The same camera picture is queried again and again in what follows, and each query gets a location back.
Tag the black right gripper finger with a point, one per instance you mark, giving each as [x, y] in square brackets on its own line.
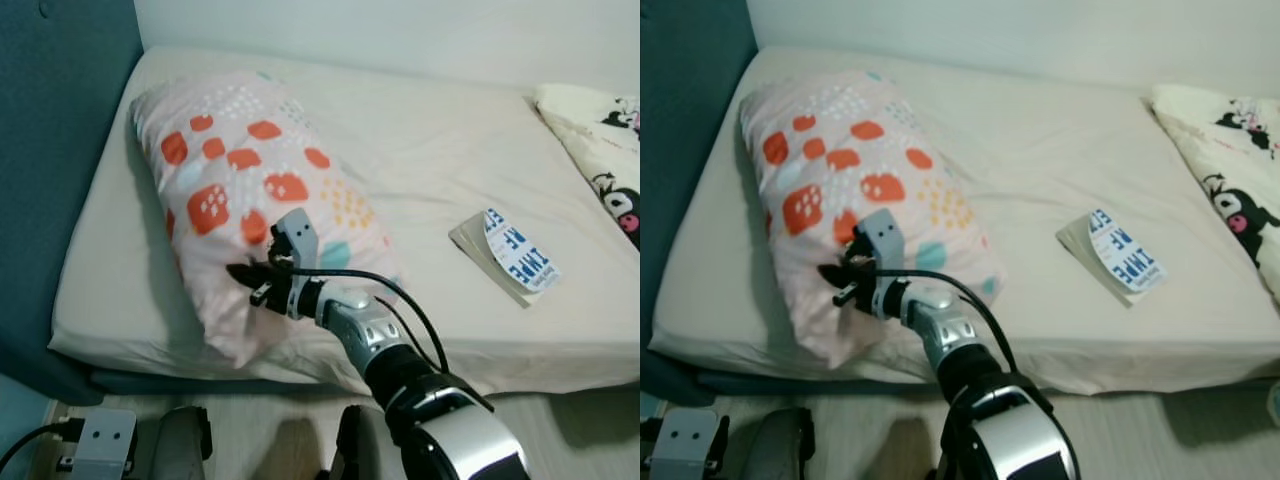
[264, 294]
[248, 272]
[852, 295]
[840, 272]

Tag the pink pillow with orange shapes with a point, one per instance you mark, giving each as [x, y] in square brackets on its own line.
[850, 150]
[240, 150]

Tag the white book with blue letters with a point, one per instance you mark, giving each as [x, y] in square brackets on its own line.
[1120, 255]
[510, 255]

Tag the cream cartoon print blanket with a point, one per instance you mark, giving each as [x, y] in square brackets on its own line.
[1220, 140]
[590, 130]

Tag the silver robot right leg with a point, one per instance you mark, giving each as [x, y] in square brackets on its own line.
[945, 460]

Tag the cream sheeted mattress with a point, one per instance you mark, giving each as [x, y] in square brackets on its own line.
[430, 150]
[1040, 150]

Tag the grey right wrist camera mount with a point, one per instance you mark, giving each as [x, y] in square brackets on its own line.
[885, 235]
[300, 235]

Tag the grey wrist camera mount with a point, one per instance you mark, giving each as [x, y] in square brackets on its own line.
[300, 235]
[885, 235]
[105, 445]
[685, 445]

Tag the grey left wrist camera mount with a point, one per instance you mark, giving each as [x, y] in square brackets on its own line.
[105, 445]
[685, 445]

